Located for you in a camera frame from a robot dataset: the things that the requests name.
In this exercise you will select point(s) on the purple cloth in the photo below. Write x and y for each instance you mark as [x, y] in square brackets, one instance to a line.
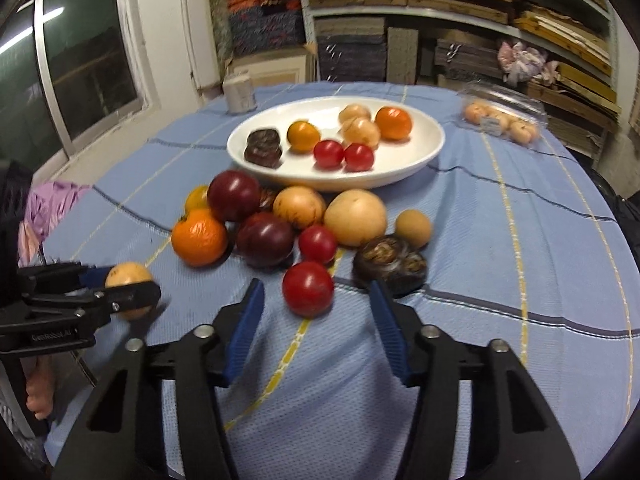
[50, 205]

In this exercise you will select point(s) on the black jacket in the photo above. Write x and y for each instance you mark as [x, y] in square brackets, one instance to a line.
[612, 195]

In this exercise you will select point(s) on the pale tan persimmon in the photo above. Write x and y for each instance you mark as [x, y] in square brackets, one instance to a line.
[352, 111]

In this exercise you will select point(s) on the yellow-orange tomato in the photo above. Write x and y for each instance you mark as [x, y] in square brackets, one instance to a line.
[303, 136]
[196, 199]

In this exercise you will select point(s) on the cardboard box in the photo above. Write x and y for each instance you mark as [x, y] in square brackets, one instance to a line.
[270, 67]

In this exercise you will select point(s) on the small tan longan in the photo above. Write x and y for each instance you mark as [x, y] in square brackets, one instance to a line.
[413, 228]

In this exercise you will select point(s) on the pale yellow pear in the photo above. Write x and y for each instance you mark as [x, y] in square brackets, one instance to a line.
[127, 275]

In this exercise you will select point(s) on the red tomato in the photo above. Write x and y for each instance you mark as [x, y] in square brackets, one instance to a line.
[317, 244]
[308, 288]
[359, 157]
[328, 154]

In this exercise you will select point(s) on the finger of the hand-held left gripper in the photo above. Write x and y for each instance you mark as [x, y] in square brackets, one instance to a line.
[132, 297]
[92, 276]

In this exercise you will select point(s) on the green marbled panel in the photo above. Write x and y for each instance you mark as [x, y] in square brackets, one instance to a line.
[218, 20]

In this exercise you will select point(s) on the white metal shelf rack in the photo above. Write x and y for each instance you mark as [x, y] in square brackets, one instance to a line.
[302, 35]

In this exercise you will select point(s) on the pink plastic bag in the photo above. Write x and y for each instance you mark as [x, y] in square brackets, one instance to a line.
[525, 62]

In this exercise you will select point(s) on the cluster of small peaches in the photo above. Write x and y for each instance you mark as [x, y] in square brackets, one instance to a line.
[500, 122]

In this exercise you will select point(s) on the blue checked tablecloth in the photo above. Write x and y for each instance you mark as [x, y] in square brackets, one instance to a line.
[500, 260]

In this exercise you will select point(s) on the sliding glass window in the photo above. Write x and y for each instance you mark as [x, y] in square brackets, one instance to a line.
[85, 50]

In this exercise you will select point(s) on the dark purple plum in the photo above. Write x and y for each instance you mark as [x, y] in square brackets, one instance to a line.
[265, 239]

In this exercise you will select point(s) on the white plate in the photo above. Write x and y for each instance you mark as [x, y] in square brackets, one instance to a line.
[400, 160]

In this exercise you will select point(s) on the pile of patterned fabric boxes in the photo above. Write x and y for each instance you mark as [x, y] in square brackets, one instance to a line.
[265, 30]

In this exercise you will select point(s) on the tan orange persimmon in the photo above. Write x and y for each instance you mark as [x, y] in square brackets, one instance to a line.
[360, 133]

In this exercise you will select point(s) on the large round tan pear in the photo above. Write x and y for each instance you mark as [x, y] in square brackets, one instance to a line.
[355, 217]

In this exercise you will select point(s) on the person's left hand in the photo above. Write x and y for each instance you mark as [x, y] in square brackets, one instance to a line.
[40, 390]

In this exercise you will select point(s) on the speckled tan pear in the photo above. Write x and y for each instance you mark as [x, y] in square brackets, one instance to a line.
[299, 207]

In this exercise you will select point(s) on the white leaning board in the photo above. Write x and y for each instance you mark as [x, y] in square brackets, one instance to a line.
[187, 35]

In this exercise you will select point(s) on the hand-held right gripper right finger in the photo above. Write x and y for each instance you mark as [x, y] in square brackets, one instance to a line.
[395, 345]

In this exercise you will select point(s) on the clear plastic clamshell box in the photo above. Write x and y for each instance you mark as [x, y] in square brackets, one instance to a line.
[505, 100]

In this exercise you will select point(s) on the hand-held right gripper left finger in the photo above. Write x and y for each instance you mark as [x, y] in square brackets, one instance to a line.
[242, 340]

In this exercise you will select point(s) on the orange mandarin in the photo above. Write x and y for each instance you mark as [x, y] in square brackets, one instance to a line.
[200, 238]
[393, 123]

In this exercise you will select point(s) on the white tin can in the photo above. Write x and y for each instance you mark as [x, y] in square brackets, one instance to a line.
[239, 92]

